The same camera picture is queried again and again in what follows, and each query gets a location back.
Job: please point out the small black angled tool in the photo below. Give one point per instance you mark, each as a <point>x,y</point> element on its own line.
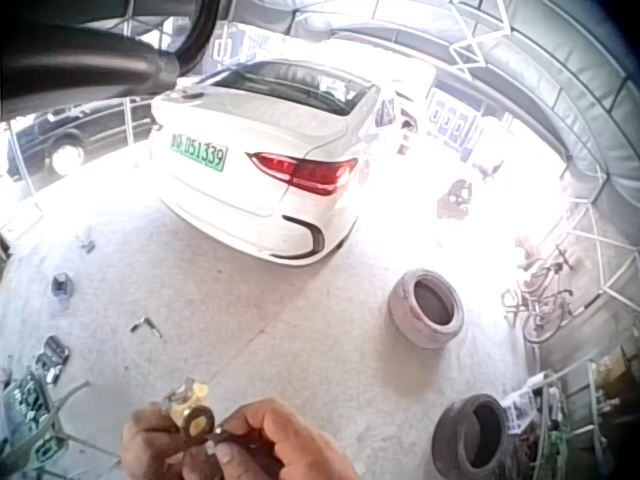
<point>146,327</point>

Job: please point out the tool tray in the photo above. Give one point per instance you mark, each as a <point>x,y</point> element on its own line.
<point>27,405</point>

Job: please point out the white car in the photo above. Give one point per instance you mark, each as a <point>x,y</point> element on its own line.
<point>260,165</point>

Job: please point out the blue sign boards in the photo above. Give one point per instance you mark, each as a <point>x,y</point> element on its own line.
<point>452,122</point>

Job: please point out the small grey tool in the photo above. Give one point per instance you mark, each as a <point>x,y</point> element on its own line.
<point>88,246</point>

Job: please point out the grey canopy with frame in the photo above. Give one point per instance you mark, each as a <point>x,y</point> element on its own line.
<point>550,75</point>

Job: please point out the small yellow metal part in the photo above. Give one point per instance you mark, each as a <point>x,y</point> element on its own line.
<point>192,410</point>

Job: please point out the person's right hand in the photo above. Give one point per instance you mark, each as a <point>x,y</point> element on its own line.
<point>305,445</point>

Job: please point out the dusty grey tire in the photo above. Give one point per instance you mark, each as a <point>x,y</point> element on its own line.
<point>427,307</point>

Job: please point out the black tire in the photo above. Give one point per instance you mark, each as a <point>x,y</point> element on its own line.
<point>472,435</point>

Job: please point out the person's left fingers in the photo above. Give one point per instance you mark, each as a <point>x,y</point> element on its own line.
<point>150,425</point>

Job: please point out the person's left hand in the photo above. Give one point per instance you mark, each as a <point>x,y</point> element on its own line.
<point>145,445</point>

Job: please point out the black vehicle panel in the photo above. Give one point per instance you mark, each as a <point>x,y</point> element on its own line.
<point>85,55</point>

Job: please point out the bicycle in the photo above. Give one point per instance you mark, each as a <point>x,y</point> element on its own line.
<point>542,295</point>

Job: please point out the dark machine part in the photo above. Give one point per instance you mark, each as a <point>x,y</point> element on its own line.
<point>455,200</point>

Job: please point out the small dark blue container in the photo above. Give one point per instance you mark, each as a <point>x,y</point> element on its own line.
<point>62,289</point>

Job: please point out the dark hand tool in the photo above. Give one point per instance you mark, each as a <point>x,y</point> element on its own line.
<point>247,445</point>

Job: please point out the cluttered shelf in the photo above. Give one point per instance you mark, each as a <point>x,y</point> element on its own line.
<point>575,415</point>

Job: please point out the black car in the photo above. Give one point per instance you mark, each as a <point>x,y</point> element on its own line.
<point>65,135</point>

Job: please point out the open tool case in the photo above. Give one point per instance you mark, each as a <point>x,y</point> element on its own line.
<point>52,357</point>

